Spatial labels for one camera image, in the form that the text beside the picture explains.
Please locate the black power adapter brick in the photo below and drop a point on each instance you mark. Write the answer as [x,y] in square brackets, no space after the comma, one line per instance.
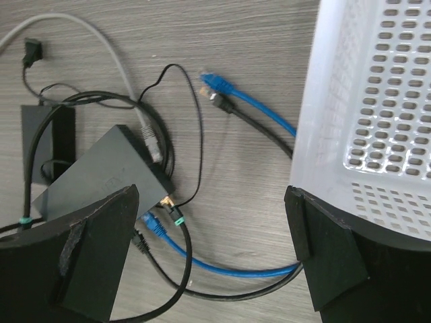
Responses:
[56,150]

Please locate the black network switch box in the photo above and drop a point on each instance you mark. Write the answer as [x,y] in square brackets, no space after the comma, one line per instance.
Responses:
[118,159]

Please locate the white plastic perforated basket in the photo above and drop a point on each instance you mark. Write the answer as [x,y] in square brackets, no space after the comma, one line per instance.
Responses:
[363,138]

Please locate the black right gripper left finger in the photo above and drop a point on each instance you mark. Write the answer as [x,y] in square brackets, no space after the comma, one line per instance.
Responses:
[67,262]

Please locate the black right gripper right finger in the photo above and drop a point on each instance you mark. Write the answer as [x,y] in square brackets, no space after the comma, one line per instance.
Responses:
[358,271]

